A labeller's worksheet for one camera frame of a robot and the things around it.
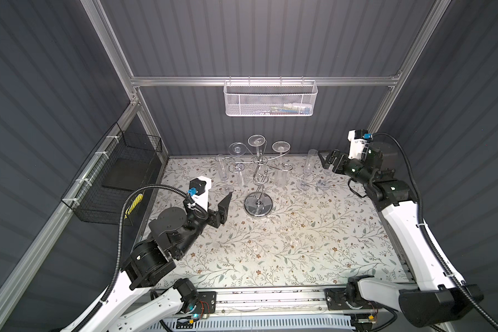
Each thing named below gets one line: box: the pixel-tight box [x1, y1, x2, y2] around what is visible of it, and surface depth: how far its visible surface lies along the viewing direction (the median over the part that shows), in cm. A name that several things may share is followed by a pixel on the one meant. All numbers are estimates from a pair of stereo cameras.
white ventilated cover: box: [146, 315, 355, 332], surface depth 72 cm
